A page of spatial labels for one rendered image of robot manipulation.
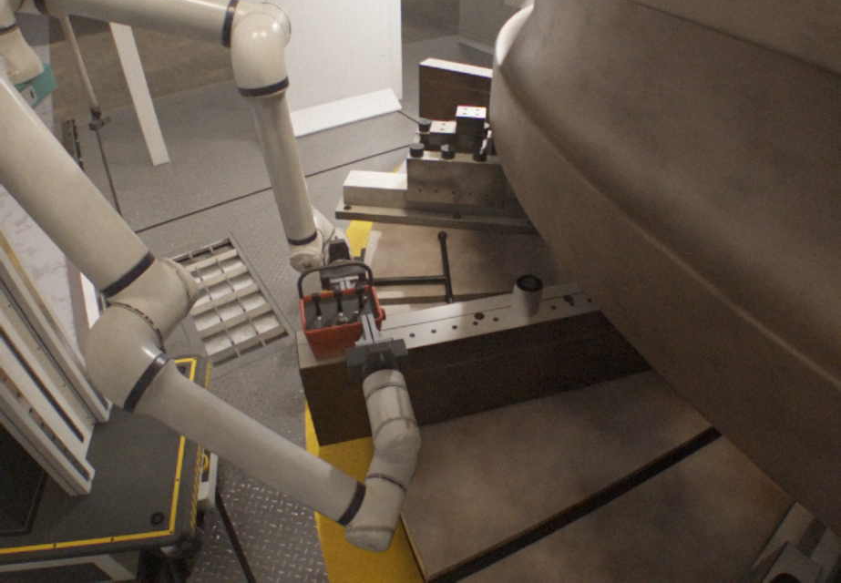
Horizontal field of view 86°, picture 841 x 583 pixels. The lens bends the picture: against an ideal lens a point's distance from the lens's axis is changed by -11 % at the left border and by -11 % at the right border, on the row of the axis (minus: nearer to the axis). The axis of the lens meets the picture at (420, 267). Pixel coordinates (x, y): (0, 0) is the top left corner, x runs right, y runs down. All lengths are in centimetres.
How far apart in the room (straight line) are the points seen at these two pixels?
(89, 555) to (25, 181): 109
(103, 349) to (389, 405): 51
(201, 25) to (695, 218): 116
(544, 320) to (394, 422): 65
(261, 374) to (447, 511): 109
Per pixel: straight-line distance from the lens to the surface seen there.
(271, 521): 190
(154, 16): 136
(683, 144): 117
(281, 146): 125
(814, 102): 99
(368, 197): 247
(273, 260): 283
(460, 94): 338
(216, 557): 191
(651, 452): 174
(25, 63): 136
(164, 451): 177
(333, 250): 147
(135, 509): 170
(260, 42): 119
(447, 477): 156
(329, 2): 421
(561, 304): 152
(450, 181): 226
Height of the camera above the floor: 169
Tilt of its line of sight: 39 degrees down
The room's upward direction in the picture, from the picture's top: straight up
